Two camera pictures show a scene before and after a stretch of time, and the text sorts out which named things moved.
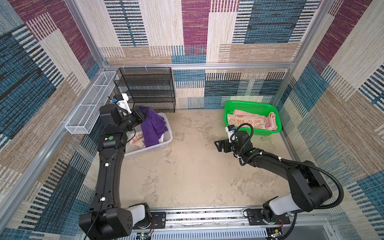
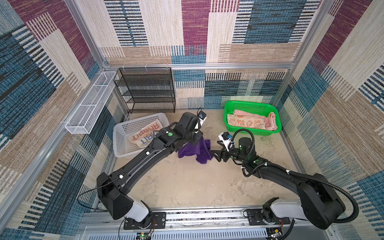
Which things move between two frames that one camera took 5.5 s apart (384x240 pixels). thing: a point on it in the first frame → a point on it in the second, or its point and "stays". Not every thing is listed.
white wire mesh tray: x=85 y=116 stays
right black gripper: x=225 y=143 → x=224 y=153
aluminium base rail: x=234 y=223 stays
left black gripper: x=139 y=117 → x=197 y=136
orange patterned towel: x=237 y=120 stays
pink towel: x=269 y=119 stays
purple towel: x=153 y=127 → x=200 y=150
